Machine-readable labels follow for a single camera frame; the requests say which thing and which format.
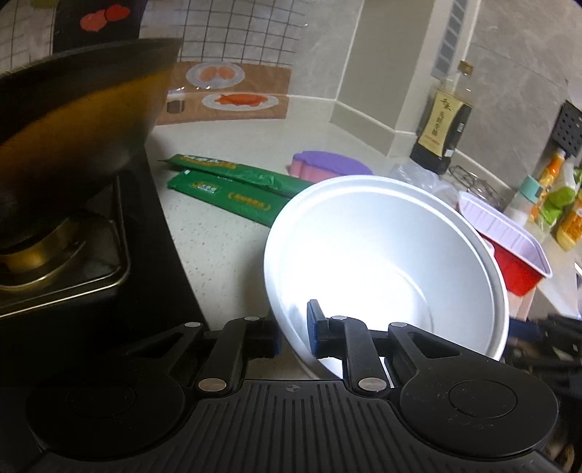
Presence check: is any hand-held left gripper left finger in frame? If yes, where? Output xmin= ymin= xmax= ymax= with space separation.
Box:
xmin=119 ymin=316 xmax=279 ymax=396

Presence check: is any orange sauce bottle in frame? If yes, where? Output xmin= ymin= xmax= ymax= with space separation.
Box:
xmin=543 ymin=150 xmax=567 ymax=192

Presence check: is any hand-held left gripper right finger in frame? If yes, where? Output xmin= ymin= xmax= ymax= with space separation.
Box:
xmin=307 ymin=299 xmax=460 ymax=397

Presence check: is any black pegboard rack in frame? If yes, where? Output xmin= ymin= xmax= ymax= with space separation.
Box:
xmin=548 ymin=102 xmax=582 ymax=158

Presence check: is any white bottle teal cap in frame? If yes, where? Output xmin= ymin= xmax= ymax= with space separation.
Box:
xmin=507 ymin=175 xmax=542 ymax=226

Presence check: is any printed kitchen wall sticker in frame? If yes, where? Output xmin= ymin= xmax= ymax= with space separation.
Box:
xmin=0 ymin=0 xmax=364 ymax=126

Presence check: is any clear plastic bag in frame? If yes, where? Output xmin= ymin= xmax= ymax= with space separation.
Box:
xmin=388 ymin=163 xmax=460 ymax=214

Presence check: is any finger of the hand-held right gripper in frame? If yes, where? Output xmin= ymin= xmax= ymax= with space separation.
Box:
xmin=504 ymin=343 xmax=582 ymax=371
xmin=508 ymin=314 xmax=582 ymax=346

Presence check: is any green paper packet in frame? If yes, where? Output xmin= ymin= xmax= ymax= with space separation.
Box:
xmin=157 ymin=154 xmax=314 ymax=198
xmin=167 ymin=169 xmax=292 ymax=227

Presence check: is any red foil tray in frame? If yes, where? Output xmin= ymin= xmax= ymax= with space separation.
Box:
xmin=457 ymin=191 xmax=553 ymax=295

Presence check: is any purple pink flower-shaped box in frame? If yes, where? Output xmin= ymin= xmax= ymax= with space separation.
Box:
xmin=287 ymin=151 xmax=374 ymax=179

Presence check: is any dark soy sauce bottle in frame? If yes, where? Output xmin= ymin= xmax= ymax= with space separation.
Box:
xmin=409 ymin=61 xmax=476 ymax=176

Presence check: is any white disposable bowl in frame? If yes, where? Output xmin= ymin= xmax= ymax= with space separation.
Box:
xmin=263 ymin=175 xmax=509 ymax=380

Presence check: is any black wok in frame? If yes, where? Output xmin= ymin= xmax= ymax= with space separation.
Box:
xmin=0 ymin=37 xmax=183 ymax=237

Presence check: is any slatted wall vent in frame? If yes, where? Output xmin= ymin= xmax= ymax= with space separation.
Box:
xmin=430 ymin=0 xmax=470 ymax=83

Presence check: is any green plastic packet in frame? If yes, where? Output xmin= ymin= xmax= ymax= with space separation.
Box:
xmin=539 ymin=186 xmax=578 ymax=230

